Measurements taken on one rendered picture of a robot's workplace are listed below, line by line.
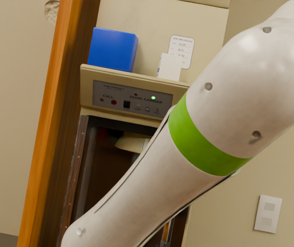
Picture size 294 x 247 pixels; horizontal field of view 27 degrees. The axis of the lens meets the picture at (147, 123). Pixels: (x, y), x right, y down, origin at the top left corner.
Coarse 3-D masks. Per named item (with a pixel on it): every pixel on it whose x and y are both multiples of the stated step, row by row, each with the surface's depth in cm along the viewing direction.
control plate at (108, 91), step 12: (96, 84) 146; (108, 84) 145; (96, 96) 149; (108, 96) 148; (120, 96) 147; (132, 96) 147; (144, 96) 146; (156, 96) 145; (168, 96) 145; (120, 108) 151; (132, 108) 150; (144, 108) 149; (168, 108) 148
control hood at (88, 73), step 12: (84, 72) 144; (96, 72) 143; (108, 72) 143; (120, 72) 142; (84, 84) 147; (120, 84) 145; (132, 84) 144; (144, 84) 143; (156, 84) 143; (168, 84) 142; (180, 84) 142; (84, 96) 150; (180, 96) 144; (108, 108) 151
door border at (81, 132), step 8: (80, 128) 154; (80, 136) 154; (80, 144) 154; (80, 152) 154; (80, 160) 154; (72, 168) 155; (72, 176) 155; (72, 184) 155; (72, 192) 155; (72, 200) 155; (64, 208) 155; (72, 208) 155; (64, 216) 155; (64, 224) 155; (64, 232) 155
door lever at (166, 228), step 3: (168, 222) 148; (165, 225) 149; (168, 225) 148; (165, 228) 149; (168, 228) 149; (165, 231) 149; (168, 231) 149; (162, 234) 149; (165, 234) 149; (168, 234) 149; (162, 237) 149; (165, 237) 149; (162, 240) 149; (165, 240) 149; (165, 243) 149
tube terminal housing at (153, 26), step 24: (120, 0) 153; (144, 0) 153; (168, 0) 152; (96, 24) 154; (120, 24) 153; (144, 24) 153; (168, 24) 153; (192, 24) 152; (216, 24) 152; (144, 48) 153; (216, 48) 152; (144, 72) 154; (192, 72) 153; (120, 120) 154; (144, 120) 154
